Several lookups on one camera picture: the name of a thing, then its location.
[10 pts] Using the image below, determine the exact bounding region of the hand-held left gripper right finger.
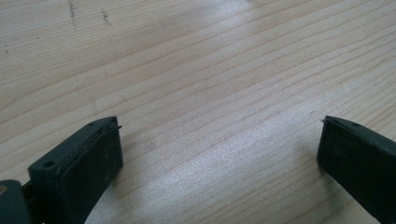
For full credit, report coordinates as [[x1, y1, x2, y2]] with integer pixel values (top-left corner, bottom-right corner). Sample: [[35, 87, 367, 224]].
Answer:
[[317, 115, 396, 224]]

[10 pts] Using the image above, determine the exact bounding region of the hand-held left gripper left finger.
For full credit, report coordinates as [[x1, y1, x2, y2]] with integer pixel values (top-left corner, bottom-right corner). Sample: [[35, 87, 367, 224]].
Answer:
[[27, 116, 124, 224]]

